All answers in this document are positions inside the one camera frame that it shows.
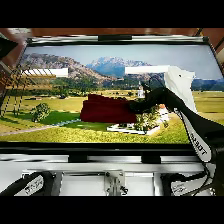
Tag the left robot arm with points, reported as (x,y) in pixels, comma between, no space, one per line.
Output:
(28,185)

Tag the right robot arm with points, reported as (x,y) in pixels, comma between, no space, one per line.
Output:
(196,130)

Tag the dark red garment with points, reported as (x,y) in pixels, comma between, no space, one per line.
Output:
(106,109)

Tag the silver frame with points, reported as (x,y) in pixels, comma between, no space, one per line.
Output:
(100,166)

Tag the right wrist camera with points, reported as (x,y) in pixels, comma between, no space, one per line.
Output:
(145,88)

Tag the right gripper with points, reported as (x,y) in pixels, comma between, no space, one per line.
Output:
(148,101)

